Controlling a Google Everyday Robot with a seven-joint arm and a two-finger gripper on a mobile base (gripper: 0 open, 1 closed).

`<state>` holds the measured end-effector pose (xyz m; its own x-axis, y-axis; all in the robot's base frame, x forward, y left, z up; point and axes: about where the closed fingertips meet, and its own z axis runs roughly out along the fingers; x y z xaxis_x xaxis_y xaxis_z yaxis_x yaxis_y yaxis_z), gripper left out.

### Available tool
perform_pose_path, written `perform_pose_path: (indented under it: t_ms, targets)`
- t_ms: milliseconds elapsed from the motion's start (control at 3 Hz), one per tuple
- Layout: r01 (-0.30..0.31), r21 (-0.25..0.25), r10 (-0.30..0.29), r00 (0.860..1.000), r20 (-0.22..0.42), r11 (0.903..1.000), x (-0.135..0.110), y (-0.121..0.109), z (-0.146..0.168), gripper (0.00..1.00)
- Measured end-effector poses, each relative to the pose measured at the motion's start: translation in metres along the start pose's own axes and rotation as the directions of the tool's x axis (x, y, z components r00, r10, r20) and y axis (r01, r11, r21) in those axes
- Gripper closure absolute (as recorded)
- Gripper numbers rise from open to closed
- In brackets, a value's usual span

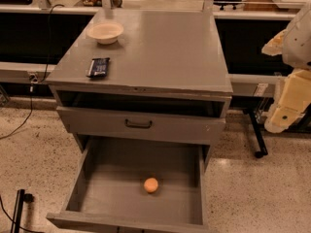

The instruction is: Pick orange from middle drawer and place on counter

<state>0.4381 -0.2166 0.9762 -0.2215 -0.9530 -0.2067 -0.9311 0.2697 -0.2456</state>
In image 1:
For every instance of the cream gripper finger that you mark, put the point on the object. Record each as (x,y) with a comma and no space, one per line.
(292,97)
(275,46)

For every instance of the black drawer handle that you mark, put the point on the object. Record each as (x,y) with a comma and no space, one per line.
(132,124)

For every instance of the black stand bottom left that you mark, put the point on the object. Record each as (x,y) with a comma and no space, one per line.
(21,198)

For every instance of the grey bench rail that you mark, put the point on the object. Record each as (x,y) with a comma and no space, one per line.
(13,72)
(254,85)

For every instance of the black stand leg right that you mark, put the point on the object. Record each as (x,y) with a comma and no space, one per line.
(262,147)

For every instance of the grey top drawer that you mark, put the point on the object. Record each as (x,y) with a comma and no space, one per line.
(166,128)

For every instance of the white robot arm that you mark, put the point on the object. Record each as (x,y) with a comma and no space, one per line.
(297,41)

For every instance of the orange fruit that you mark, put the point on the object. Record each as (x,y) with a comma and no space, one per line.
(151,185)

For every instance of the grey bench rail left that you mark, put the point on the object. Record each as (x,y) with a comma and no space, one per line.
(13,72)

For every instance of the grey bench rail right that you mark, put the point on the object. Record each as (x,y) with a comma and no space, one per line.
(254,85)

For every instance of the dark blue snack packet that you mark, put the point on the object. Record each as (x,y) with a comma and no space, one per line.
(98,68)

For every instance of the white bowl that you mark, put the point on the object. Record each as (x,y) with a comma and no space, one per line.
(105,33)

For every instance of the grey drawer cabinet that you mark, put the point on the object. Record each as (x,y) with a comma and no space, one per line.
(168,63)

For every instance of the open grey middle drawer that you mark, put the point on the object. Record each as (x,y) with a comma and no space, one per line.
(108,195)

